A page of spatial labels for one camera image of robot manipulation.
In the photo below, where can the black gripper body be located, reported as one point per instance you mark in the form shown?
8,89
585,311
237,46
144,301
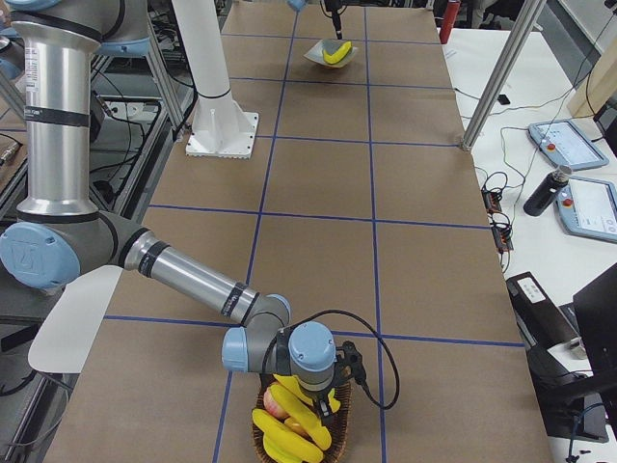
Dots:
335,19
322,404

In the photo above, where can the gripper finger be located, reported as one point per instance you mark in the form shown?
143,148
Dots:
336,20
324,411

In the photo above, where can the large yellow banana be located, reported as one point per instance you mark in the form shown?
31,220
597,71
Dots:
303,415

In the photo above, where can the greenish yellow banana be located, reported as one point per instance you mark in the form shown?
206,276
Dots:
334,52

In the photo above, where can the yellow banana with dark tip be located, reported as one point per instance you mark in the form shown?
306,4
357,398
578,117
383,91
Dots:
292,385

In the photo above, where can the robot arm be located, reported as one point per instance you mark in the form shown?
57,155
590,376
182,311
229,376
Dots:
60,233

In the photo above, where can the wicker fruit basket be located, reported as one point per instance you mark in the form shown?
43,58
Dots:
267,451

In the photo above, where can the grey square plate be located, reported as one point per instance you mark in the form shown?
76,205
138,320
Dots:
315,55

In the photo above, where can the yellow banana at basket front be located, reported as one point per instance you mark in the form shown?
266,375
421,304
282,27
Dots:
285,439

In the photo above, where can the red pink apple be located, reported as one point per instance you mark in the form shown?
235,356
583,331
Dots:
273,407

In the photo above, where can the red cylinder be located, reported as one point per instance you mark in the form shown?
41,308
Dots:
449,18

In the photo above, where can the black box with label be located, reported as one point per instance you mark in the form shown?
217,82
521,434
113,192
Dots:
543,326

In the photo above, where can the orange circuit board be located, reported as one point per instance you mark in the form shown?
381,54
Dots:
491,201

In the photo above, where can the white table extension panel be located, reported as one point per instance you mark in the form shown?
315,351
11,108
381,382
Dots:
65,338

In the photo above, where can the teach pendant far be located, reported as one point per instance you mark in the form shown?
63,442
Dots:
563,143

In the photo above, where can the teach pendant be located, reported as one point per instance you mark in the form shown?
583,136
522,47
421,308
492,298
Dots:
587,208
563,143

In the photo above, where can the black computer monitor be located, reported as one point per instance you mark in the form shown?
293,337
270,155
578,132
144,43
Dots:
595,310

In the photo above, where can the black water bottle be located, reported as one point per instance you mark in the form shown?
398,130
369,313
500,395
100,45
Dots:
546,192

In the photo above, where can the teach pendant near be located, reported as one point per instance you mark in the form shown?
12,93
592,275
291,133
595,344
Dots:
587,208

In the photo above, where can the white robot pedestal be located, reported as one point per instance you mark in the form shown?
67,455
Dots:
219,127

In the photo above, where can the aluminium frame post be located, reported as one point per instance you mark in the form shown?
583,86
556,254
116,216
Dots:
508,56

